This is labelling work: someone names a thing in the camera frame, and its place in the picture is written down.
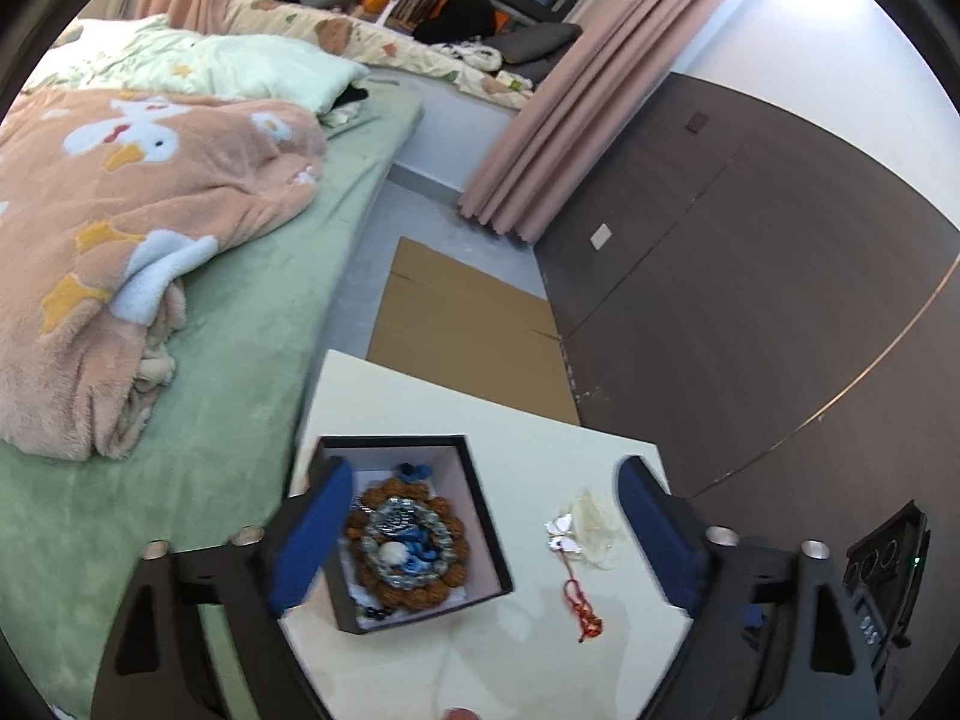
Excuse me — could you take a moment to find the green bed mattress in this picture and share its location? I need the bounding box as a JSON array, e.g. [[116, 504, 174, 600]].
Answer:
[[2, 80, 423, 718]]

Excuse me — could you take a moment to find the left hand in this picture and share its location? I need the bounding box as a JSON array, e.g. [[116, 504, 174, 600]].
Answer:
[[443, 707, 480, 720]]

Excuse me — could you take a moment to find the pink curtain by wall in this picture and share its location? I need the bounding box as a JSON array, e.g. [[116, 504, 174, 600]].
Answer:
[[459, 0, 724, 244]]

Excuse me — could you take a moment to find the white organza pouch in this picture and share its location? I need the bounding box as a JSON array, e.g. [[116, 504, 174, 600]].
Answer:
[[571, 488, 625, 571]]

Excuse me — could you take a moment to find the brown rudraksha bead bracelet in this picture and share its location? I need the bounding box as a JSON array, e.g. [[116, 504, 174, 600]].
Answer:
[[341, 475, 472, 610]]

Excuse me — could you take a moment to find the flattened cardboard sheet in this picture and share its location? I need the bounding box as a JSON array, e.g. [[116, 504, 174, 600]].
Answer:
[[366, 238, 579, 424]]

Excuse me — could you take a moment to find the blue fabric jewelry piece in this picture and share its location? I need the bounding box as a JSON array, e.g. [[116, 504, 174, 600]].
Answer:
[[371, 463, 443, 575]]

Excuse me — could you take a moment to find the white wall socket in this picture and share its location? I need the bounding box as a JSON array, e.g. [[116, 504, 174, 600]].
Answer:
[[589, 223, 612, 250]]

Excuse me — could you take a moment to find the dark bead bracelet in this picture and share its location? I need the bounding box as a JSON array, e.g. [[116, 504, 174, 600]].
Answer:
[[353, 598, 410, 628]]

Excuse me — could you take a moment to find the red cord charm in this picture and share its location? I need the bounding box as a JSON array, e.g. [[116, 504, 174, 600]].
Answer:
[[563, 575, 604, 644]]

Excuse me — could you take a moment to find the floral window-seat cushion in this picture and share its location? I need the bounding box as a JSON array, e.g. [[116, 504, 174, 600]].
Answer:
[[224, 0, 534, 110]]

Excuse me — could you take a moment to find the black white-lined jewelry box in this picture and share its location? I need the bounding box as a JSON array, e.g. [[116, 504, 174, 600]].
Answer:
[[314, 436, 514, 635]]

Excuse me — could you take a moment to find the light green pillow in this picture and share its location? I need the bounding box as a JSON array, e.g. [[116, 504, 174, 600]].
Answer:
[[23, 15, 368, 115]]

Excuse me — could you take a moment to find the pink duck-pattern blanket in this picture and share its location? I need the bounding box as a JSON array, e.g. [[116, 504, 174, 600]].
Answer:
[[2, 88, 327, 461]]

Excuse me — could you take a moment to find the dark grey cushion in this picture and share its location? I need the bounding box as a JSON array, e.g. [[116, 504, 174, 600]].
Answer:
[[482, 21, 583, 67]]

